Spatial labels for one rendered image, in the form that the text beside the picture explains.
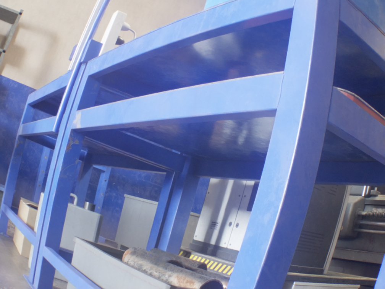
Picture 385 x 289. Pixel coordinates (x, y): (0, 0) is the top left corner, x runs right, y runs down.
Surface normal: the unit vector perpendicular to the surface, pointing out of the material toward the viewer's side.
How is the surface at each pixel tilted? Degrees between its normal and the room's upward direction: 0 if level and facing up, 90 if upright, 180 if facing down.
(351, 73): 180
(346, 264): 90
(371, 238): 90
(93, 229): 90
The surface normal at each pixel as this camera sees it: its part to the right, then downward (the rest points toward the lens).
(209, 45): -0.26, 0.94
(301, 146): 0.54, -0.03
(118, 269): -0.77, -0.33
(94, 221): 0.35, -0.10
